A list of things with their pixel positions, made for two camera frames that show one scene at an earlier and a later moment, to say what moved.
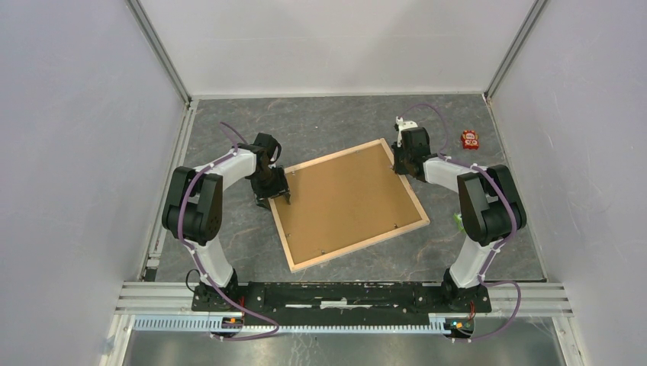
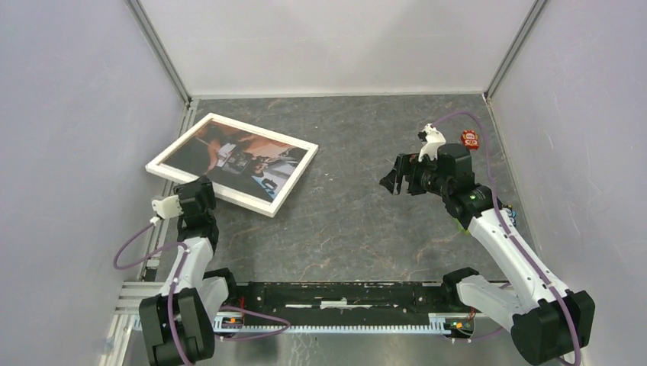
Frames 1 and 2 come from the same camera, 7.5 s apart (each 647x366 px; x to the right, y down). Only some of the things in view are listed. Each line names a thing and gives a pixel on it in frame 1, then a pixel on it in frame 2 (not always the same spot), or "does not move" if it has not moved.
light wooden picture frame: (424, 219) → (249, 166)
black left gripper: (281, 188) → (207, 187)
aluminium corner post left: (162, 49) does not move
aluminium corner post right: (509, 56) does not move
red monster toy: (470, 139) does not move
